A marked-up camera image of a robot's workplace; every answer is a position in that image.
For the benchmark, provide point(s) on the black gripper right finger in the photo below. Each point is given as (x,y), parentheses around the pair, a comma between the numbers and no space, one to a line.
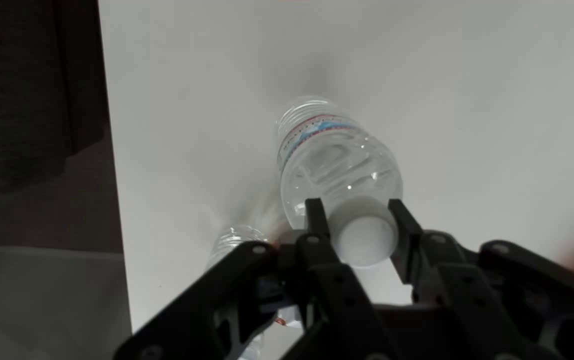
(407,226)

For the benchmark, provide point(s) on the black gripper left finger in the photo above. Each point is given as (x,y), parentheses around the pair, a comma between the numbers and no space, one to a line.
(316,221)

